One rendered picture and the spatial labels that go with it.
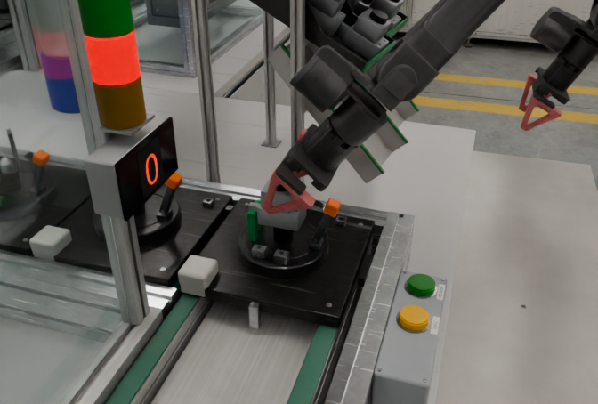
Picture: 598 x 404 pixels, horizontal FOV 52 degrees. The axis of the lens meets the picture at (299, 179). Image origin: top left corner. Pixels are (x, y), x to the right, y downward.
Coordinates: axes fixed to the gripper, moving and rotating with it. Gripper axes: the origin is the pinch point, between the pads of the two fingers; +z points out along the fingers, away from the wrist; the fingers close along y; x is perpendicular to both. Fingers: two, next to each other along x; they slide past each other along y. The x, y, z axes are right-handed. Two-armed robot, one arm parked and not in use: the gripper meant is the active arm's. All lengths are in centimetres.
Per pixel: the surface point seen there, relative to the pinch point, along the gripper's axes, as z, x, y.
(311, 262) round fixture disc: 3.1, 10.3, 4.0
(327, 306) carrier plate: 1.8, 14.7, 10.3
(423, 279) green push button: -5.9, 23.6, 1.0
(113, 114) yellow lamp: -8.3, -21.3, 21.4
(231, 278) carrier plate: 11.3, 3.3, 8.8
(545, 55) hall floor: 37, 122, -401
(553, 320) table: -10.4, 46.6, -9.0
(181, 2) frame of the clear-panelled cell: 37, -46, -86
